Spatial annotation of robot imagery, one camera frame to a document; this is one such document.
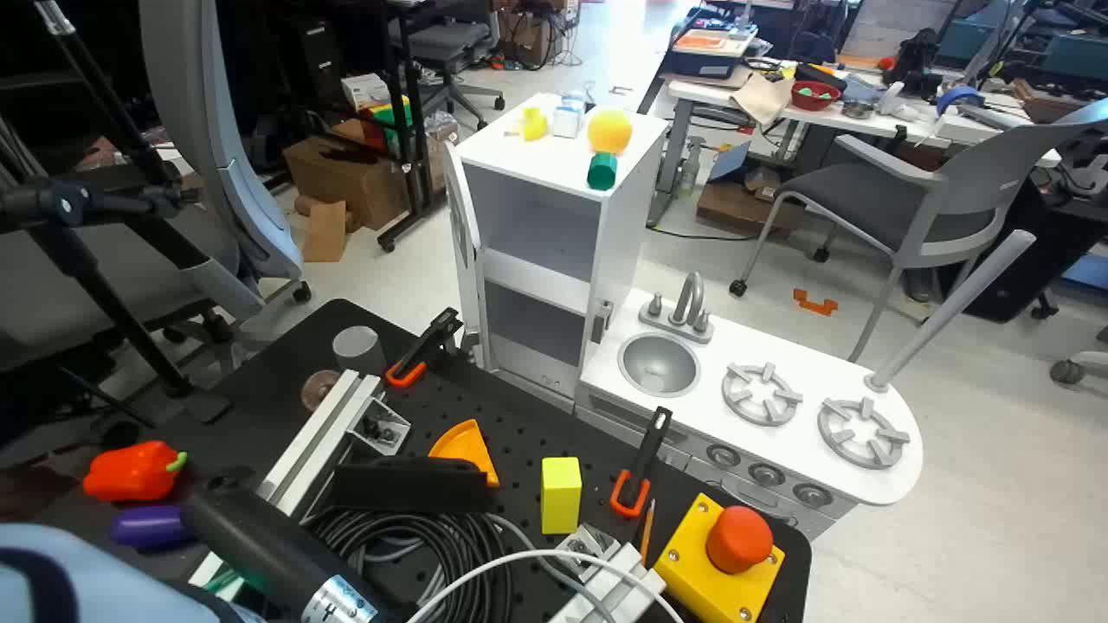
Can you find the grey toy stove knob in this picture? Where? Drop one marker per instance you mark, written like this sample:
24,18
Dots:
766,474
723,455
812,495

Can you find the grey caster wheel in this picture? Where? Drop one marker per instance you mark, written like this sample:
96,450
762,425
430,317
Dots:
1069,372

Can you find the dark swivel chair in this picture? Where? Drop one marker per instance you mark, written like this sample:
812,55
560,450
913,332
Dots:
1042,244

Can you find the red bowl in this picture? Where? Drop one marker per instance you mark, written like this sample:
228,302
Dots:
814,93

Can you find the black orange bar clamp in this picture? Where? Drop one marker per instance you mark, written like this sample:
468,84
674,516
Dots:
424,347
641,460

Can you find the silver toy sink bowl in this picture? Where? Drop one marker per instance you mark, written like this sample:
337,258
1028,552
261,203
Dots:
658,365

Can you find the red toy pepper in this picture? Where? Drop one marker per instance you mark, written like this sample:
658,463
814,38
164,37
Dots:
133,470

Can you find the black tripod stand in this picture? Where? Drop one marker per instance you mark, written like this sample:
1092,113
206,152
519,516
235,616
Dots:
81,244

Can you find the blue orange box stack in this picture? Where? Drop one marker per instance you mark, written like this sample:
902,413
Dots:
713,46

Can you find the green yellow container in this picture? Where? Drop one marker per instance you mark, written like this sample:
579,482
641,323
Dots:
393,127

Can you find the black office chair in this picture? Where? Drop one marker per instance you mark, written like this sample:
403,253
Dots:
451,46

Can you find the flat cardboard box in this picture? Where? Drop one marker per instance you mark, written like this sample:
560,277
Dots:
740,207

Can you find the red emergency stop button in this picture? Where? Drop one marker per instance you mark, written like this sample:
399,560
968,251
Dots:
740,536

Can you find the grey toy faucet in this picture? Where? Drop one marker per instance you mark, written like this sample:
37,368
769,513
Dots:
689,302

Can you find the black foam bar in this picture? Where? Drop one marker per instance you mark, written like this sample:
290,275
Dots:
409,486

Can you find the purple toy eggplant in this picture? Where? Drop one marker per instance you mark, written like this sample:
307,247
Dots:
152,528

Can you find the grey round disc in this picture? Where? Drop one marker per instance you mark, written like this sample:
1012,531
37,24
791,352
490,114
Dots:
355,341

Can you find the large grey curved panel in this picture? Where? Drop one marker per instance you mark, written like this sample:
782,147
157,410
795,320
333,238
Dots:
219,127

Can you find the yellow emergency stop box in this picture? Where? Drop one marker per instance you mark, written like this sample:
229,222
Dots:
695,573

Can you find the orange clamp piece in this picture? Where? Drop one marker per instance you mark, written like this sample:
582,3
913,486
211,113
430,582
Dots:
814,304

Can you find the small cardboard box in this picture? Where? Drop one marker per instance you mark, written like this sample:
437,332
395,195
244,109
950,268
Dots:
322,229

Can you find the small yellow toy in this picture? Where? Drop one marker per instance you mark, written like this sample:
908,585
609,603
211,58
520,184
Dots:
531,122

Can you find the clear plastic cup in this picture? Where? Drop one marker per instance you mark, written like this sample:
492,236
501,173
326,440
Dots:
571,114

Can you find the yellow block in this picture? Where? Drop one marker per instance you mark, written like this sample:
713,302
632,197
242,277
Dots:
564,492

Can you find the brown round disc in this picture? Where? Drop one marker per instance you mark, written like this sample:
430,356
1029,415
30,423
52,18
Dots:
316,390

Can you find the grey plastic chair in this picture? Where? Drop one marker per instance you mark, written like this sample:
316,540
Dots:
923,184

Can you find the grey toy stove burner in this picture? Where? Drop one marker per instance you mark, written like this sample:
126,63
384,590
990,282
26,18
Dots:
863,435
759,392

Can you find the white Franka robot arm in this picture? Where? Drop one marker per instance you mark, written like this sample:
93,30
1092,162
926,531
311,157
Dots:
104,576

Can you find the orange wedge toy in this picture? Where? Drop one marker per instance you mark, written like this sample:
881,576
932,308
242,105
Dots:
464,446

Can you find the green toy cup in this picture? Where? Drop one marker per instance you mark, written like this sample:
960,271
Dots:
599,173

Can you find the large cardboard box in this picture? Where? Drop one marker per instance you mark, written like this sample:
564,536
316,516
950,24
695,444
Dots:
347,176

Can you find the aluminium extrusion rail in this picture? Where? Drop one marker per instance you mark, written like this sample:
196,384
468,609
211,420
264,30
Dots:
316,444

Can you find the black metal stand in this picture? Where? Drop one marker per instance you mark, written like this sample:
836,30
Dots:
406,138

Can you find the white toy kitchen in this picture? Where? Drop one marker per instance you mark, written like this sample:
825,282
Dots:
541,229

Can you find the cluttered white desk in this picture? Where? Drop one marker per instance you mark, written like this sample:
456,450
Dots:
876,109

